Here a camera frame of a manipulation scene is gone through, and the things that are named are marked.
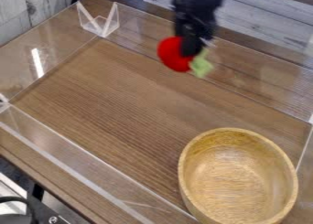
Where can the oval wooden bowl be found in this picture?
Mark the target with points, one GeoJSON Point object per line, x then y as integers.
{"type": "Point", "coordinates": [237, 178]}

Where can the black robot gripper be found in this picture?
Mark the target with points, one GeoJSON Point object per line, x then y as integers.
{"type": "Point", "coordinates": [196, 23]}

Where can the clear acrylic enclosure walls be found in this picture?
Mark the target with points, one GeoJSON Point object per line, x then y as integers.
{"type": "Point", "coordinates": [98, 116]}

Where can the black metal table bracket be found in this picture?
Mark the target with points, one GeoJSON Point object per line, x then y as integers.
{"type": "Point", "coordinates": [46, 215]}

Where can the red plush strawberry toy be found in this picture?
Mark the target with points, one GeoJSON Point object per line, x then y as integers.
{"type": "Point", "coordinates": [171, 57]}

